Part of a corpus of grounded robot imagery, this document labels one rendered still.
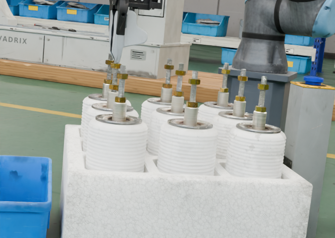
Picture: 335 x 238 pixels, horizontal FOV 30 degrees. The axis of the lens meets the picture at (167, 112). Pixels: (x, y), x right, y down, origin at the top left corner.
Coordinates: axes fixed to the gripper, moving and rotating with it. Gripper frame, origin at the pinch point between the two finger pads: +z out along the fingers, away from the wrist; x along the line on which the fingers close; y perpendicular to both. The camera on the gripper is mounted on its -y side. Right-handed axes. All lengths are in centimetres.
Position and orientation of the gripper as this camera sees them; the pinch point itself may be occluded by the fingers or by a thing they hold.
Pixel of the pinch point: (113, 54)
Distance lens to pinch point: 110.2
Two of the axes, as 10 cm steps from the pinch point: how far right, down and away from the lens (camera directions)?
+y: 9.6, 0.4, 2.9
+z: -0.9, 9.8, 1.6
